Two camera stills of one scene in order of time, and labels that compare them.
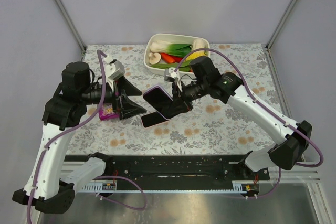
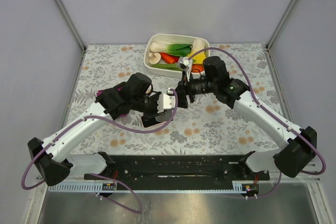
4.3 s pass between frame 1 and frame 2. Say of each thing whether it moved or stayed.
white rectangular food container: stayed
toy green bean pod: stayed
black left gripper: moved
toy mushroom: stayed
